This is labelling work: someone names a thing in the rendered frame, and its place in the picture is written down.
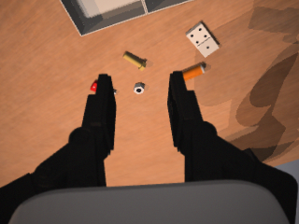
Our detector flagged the orange battery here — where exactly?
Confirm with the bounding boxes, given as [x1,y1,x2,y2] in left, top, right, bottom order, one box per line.
[183,65,205,81]

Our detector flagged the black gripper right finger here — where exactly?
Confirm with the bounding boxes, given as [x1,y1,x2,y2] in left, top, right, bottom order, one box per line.
[167,71,298,224]

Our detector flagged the grey hex nut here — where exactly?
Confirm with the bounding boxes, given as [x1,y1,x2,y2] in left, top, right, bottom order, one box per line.
[134,83,144,94]

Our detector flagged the white domino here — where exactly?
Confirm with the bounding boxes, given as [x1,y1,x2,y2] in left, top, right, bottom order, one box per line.
[186,22,219,57]

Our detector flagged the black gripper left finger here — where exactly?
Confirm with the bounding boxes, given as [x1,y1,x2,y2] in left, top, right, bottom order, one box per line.
[0,74,117,224]

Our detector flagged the red usb stick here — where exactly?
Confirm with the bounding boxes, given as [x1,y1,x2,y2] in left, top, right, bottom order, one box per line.
[91,80,97,91]

